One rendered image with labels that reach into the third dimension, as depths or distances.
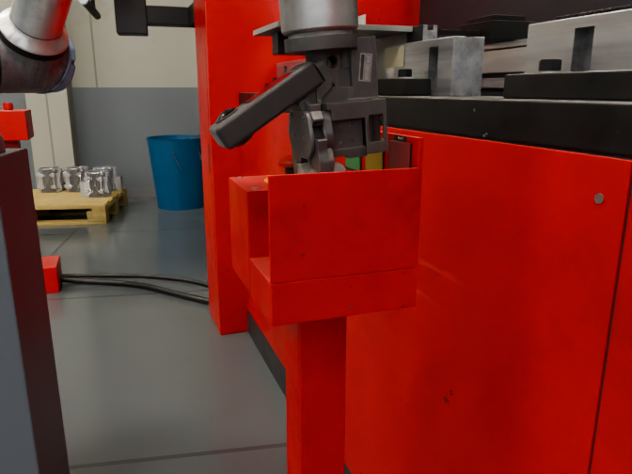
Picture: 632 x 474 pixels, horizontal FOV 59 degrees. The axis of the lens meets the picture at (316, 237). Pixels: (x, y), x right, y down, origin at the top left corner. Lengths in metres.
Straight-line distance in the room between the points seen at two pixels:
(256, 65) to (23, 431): 1.31
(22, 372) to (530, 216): 0.92
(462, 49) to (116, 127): 4.15
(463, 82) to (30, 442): 1.03
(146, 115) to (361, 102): 4.38
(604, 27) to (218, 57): 1.42
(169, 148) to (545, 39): 3.64
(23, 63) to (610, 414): 1.03
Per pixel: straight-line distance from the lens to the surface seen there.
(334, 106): 0.54
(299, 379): 0.68
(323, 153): 0.54
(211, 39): 1.96
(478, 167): 0.71
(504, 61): 1.31
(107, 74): 4.95
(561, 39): 0.80
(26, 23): 1.12
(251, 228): 0.62
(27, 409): 1.22
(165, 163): 4.30
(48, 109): 4.86
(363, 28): 1.09
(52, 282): 2.77
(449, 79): 0.99
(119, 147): 4.95
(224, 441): 1.57
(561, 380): 0.65
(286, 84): 0.54
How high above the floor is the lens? 0.89
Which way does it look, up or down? 15 degrees down
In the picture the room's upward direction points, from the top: straight up
